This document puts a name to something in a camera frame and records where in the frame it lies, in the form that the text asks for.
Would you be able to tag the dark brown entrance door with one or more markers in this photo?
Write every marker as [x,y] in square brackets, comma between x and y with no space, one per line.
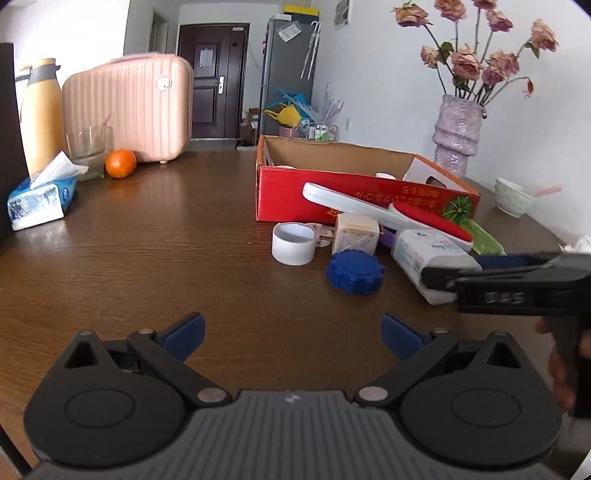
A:
[203,92]

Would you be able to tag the crumpled white tissue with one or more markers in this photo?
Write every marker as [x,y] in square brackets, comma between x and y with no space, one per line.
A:
[577,244]

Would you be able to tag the dried pink roses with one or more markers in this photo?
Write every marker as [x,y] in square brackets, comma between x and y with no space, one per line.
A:
[466,62]

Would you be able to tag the green box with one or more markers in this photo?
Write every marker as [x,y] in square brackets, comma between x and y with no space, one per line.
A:
[485,242]

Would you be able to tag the yellow box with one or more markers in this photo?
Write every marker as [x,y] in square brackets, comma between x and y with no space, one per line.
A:
[298,10]

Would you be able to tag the blue plastic items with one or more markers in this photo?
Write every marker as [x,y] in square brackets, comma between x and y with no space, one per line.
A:
[293,97]

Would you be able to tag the clear drinking glass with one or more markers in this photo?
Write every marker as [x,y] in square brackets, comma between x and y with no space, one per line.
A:
[90,147]

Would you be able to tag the purple plastic object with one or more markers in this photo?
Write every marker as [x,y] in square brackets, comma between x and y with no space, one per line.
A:
[385,238]

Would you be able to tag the red cardboard box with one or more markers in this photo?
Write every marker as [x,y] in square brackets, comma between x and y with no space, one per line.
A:
[286,194]

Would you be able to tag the orange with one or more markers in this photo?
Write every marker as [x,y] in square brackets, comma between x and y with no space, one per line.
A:
[121,164]

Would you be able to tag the clear hanging umbrella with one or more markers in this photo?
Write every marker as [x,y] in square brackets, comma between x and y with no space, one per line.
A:
[310,55]

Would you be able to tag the white plug adapter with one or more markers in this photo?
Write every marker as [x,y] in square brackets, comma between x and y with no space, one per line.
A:
[321,233]

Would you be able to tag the brown floor boxes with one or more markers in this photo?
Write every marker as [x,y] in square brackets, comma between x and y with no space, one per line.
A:
[249,127]

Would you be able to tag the pink ribbed suitcase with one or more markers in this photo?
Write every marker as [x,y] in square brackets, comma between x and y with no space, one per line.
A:
[134,106]

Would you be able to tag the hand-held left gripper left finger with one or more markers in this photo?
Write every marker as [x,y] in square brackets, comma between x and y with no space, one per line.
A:
[189,334]

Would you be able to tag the beige cube box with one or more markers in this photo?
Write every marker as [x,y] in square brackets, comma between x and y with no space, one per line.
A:
[353,233]

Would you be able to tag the dark paper bag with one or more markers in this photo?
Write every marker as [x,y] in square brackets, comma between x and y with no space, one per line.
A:
[9,138]

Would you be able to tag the pale green bowl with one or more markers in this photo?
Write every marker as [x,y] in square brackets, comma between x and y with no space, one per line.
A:
[510,198]

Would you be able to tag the white tape roll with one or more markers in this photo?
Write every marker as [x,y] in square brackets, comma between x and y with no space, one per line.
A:
[293,251]

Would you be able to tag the dried lavender stems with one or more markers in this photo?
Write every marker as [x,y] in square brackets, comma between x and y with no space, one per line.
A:
[330,106]

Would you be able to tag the white printed pack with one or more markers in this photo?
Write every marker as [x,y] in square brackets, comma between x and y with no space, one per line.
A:
[415,251]

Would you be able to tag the lilac textured vase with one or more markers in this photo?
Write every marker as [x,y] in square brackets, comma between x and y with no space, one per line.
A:
[455,138]

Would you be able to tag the blue tissue pack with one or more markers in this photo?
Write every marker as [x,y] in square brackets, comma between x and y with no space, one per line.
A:
[41,203]

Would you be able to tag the person's right hand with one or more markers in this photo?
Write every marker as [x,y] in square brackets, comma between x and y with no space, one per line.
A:
[561,378]

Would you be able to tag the grey interior door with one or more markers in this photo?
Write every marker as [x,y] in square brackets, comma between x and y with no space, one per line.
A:
[158,32]

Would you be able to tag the blue gear-shaped lid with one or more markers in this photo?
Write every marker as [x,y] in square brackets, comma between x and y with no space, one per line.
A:
[355,272]

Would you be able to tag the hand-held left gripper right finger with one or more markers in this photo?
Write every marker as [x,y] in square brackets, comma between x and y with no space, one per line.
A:
[399,334]

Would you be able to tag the yellow thermos bottle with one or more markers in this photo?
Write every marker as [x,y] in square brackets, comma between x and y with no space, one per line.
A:
[41,120]

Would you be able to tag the paper on refrigerator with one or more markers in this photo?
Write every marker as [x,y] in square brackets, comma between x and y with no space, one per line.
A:
[289,31]

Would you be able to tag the grey refrigerator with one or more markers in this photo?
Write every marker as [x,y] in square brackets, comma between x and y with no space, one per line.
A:
[281,69]

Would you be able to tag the yellow watering can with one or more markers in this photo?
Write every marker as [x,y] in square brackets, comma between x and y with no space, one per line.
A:
[288,115]

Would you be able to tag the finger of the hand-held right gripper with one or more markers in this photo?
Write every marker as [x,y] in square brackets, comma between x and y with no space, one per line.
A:
[438,277]
[503,262]

